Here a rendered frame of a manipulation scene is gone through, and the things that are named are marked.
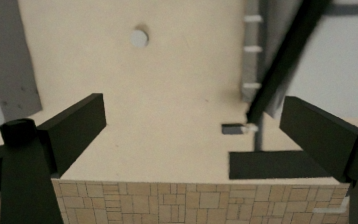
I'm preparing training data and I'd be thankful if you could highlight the grey cylinder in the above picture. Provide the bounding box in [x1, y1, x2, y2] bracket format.
[132, 31, 151, 48]

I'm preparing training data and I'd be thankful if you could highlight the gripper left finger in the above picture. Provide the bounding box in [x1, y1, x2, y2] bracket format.
[0, 93, 107, 224]

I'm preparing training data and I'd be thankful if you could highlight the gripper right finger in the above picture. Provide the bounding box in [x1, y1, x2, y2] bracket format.
[279, 96, 358, 224]

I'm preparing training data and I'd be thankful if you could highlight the black straight rod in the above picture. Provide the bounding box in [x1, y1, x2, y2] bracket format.
[246, 0, 342, 135]

